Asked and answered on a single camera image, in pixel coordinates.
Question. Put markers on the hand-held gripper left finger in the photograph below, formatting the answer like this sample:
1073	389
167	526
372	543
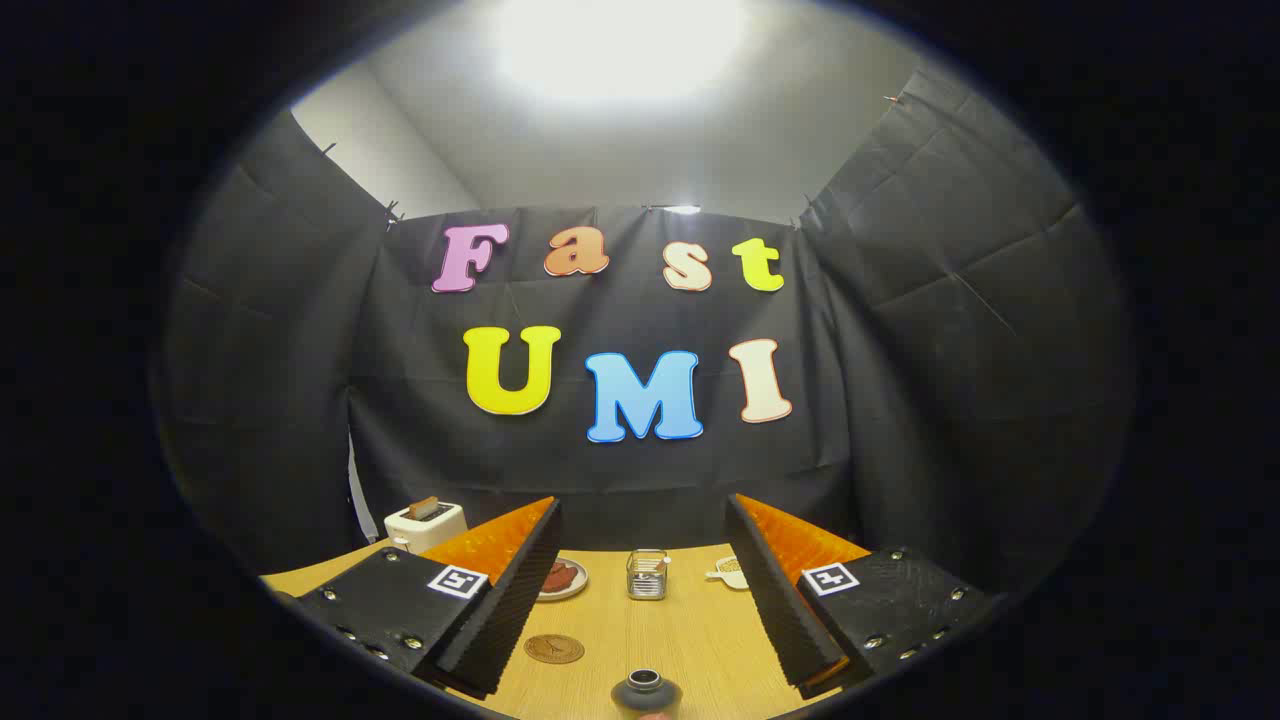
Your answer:
515	590

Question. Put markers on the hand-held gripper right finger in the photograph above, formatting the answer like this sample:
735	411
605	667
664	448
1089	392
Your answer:
775	600

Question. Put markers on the round brown coaster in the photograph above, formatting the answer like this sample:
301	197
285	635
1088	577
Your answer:
553	649

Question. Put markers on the silver bottle with green label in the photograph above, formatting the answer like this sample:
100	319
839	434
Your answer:
646	692

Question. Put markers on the brown food slices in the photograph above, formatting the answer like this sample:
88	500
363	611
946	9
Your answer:
560	577

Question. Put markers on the white divided dish with beans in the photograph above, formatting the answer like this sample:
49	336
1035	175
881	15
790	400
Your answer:
730	572

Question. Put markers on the white plate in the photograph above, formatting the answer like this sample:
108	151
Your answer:
575	590

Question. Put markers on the white toaster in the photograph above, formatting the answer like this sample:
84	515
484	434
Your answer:
432	530

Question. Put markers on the wooden table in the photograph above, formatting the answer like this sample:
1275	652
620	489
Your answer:
660	640

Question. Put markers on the toast slice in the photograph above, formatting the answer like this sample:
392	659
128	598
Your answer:
423	507

